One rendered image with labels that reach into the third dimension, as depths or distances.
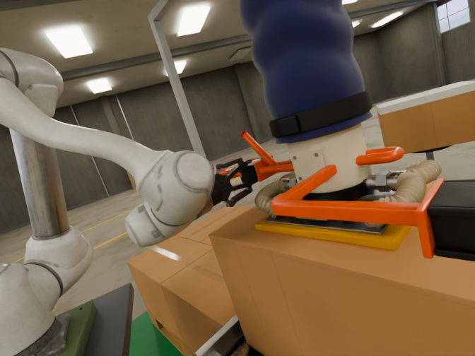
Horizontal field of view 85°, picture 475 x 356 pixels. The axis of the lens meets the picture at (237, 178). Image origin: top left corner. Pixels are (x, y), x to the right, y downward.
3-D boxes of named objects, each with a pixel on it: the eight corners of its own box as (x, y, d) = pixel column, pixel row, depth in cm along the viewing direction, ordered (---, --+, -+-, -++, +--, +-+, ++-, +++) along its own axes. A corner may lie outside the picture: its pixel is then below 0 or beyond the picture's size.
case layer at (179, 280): (363, 269, 163) (349, 211, 155) (257, 412, 102) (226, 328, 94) (240, 241, 255) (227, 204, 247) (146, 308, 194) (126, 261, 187)
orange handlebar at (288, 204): (481, 150, 45) (478, 129, 44) (440, 236, 26) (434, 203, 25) (198, 177, 116) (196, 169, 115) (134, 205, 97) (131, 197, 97)
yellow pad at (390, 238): (414, 224, 49) (409, 200, 48) (396, 252, 43) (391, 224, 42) (278, 214, 76) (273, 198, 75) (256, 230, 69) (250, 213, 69)
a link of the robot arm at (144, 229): (191, 228, 70) (208, 211, 60) (138, 260, 61) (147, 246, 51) (171, 196, 72) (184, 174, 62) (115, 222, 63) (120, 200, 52)
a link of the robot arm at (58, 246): (19, 303, 85) (66, 263, 106) (66, 307, 84) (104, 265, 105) (-51, 43, 63) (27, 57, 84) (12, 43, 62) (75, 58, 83)
